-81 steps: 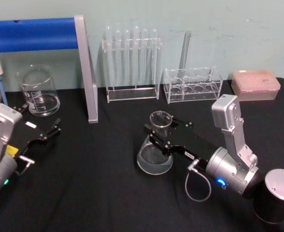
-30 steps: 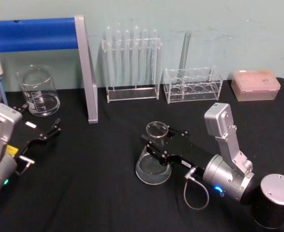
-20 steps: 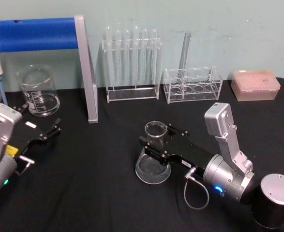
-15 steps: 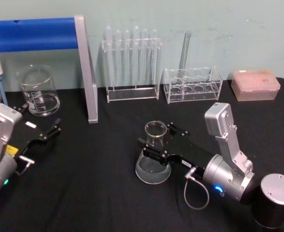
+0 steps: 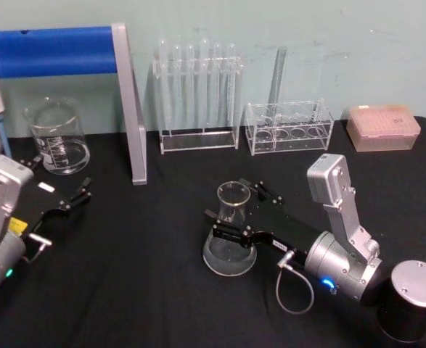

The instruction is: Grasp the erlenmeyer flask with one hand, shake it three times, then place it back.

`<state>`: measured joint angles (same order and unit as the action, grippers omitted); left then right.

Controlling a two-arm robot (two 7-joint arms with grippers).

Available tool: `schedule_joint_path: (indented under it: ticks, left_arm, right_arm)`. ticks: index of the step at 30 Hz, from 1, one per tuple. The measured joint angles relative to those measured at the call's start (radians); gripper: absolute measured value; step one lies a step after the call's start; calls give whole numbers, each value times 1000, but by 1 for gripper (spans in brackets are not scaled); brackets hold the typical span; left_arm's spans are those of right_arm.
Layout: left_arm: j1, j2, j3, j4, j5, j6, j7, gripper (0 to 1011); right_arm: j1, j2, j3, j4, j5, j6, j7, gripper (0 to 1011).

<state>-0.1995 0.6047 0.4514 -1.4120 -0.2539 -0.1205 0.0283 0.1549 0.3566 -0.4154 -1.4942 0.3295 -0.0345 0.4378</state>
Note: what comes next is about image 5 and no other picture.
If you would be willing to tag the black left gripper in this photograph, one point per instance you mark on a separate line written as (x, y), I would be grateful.
(38, 203)

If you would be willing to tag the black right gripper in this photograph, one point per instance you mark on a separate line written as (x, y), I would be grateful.
(289, 228)

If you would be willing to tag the clear glass conical flask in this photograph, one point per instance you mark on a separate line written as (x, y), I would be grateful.
(229, 259)

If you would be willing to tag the clear glass beaker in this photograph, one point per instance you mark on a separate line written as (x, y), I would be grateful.
(58, 145)

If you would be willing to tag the low clear tube rack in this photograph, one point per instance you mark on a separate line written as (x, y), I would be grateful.
(289, 143)

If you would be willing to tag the tall clear test tube rack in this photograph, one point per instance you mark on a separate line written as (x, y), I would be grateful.
(198, 143)

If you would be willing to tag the black table cloth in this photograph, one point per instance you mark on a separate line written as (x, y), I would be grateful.
(143, 282)

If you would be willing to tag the grey stand with blue bar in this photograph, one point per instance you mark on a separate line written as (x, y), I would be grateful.
(53, 50)

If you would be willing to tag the clear test tube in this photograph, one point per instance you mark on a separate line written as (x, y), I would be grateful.
(217, 76)
(231, 76)
(163, 72)
(190, 76)
(176, 76)
(204, 72)

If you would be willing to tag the wide clear tube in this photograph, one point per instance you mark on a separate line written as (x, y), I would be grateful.
(278, 76)

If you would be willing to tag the pink pipette tip box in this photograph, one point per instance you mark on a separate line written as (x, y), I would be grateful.
(383, 127)

